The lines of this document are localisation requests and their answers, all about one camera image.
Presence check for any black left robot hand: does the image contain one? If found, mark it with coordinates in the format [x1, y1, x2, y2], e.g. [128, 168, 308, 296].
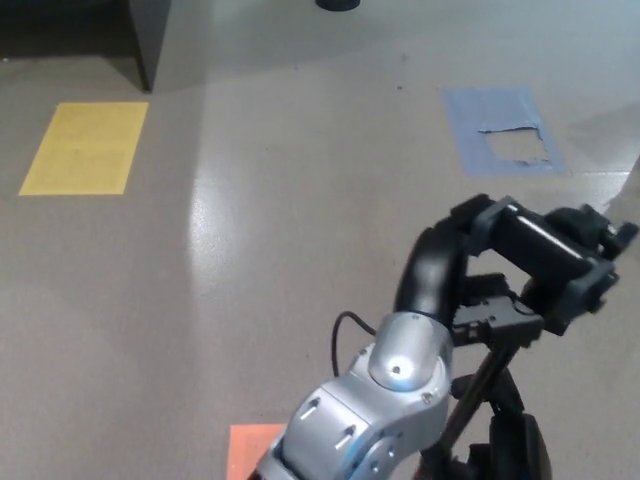
[394, 194, 545, 349]

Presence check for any black telescopic phone stand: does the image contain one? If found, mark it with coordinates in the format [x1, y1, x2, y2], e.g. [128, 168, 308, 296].
[419, 197, 632, 480]

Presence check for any torn blue tape floor marking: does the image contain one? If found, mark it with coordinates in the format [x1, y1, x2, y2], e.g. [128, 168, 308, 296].
[440, 85, 567, 176]

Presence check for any orange rectangular floor marking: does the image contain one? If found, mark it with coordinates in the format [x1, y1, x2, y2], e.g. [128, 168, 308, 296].
[227, 423, 286, 480]

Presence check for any yellow rectangular floor marking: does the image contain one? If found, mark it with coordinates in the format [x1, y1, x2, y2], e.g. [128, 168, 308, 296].
[18, 102, 150, 196]

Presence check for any dark grey cabinet panel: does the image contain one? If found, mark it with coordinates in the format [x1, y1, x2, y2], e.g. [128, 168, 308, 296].
[0, 0, 174, 93]

